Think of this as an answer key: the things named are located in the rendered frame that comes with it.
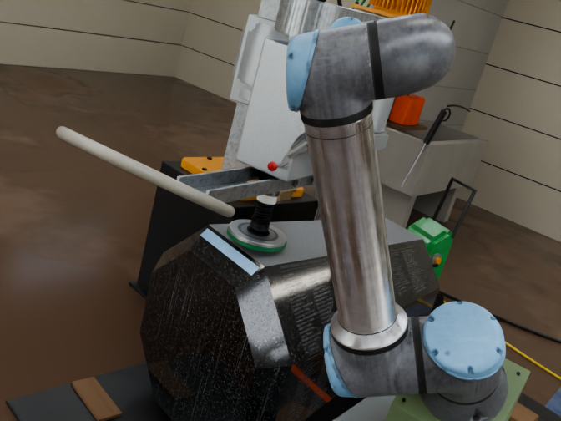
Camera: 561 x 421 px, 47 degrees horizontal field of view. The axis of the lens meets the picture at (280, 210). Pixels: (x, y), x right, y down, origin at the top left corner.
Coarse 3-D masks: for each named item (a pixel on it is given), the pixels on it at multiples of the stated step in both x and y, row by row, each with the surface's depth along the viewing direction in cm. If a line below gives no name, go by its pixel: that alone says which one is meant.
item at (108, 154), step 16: (64, 128) 151; (80, 144) 143; (96, 144) 142; (112, 160) 140; (128, 160) 140; (144, 176) 141; (160, 176) 142; (176, 192) 144; (192, 192) 145; (208, 208) 151; (224, 208) 155
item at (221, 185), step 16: (192, 176) 191; (208, 176) 198; (224, 176) 206; (240, 176) 214; (256, 176) 224; (208, 192) 181; (224, 192) 188; (240, 192) 196; (256, 192) 205; (272, 192) 214
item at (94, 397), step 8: (72, 384) 260; (80, 384) 260; (88, 384) 262; (96, 384) 263; (80, 392) 256; (88, 392) 258; (96, 392) 259; (104, 392) 260; (88, 400) 253; (96, 400) 254; (104, 400) 255; (112, 400) 256; (88, 408) 250; (96, 408) 250; (104, 408) 251; (112, 408) 252; (96, 416) 246; (104, 416) 247; (112, 416) 248
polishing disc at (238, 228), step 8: (232, 224) 230; (240, 224) 232; (248, 224) 234; (232, 232) 224; (240, 232) 225; (248, 232) 226; (272, 232) 232; (280, 232) 235; (240, 240) 221; (248, 240) 220; (256, 240) 222; (264, 240) 224; (272, 240) 226; (280, 240) 228
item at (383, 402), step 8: (368, 400) 156; (376, 400) 157; (384, 400) 158; (392, 400) 159; (352, 408) 151; (360, 408) 152; (368, 408) 153; (376, 408) 154; (384, 408) 154; (344, 416) 148; (352, 416) 148; (360, 416) 149; (368, 416) 150; (376, 416) 151; (384, 416) 152
